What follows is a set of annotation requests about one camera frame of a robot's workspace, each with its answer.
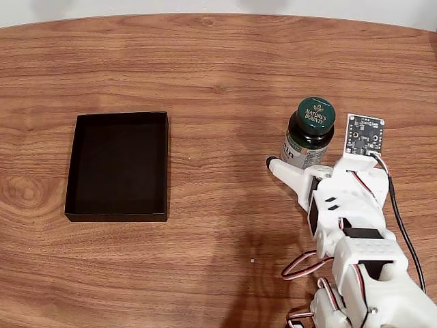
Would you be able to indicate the green pill bottle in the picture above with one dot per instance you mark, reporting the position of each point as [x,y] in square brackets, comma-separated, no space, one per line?
[315,116]

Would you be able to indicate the black open box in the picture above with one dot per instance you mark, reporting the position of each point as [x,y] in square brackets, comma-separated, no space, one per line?
[116,171]

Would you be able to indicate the black camera circuit board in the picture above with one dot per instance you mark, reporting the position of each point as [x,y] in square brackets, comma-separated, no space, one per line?
[363,136]

